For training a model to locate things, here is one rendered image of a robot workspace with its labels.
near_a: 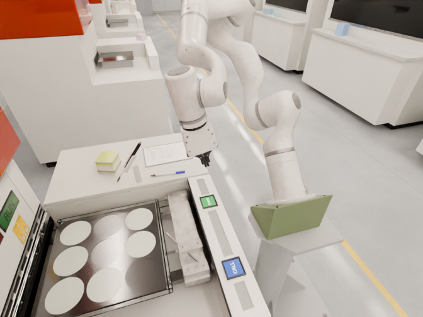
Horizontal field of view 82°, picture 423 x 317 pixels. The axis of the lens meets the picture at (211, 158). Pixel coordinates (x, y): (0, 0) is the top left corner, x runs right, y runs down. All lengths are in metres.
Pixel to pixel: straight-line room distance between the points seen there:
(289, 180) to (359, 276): 1.24
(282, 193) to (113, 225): 0.63
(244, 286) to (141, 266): 0.32
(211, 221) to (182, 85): 0.46
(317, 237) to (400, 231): 1.49
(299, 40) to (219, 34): 4.22
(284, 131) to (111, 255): 0.74
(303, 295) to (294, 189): 1.01
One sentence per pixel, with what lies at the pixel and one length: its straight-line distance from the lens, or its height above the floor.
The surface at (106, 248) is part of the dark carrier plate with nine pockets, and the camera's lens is 0.93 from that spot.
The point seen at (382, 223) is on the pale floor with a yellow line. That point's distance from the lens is 2.48.
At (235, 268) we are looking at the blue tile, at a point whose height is 0.96.
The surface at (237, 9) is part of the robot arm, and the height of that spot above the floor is 1.52.
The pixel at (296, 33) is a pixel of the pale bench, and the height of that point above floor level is 0.74.
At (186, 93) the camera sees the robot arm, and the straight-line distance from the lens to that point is 0.65.
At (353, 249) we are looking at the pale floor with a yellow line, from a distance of 2.19.
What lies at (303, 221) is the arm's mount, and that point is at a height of 0.88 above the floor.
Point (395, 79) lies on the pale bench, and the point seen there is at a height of 0.66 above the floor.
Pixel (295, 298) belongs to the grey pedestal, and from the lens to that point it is 1.83.
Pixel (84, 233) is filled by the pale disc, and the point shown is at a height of 0.90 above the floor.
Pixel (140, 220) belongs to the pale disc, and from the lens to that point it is 0.96.
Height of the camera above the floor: 1.63
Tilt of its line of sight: 38 degrees down
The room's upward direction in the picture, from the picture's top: straight up
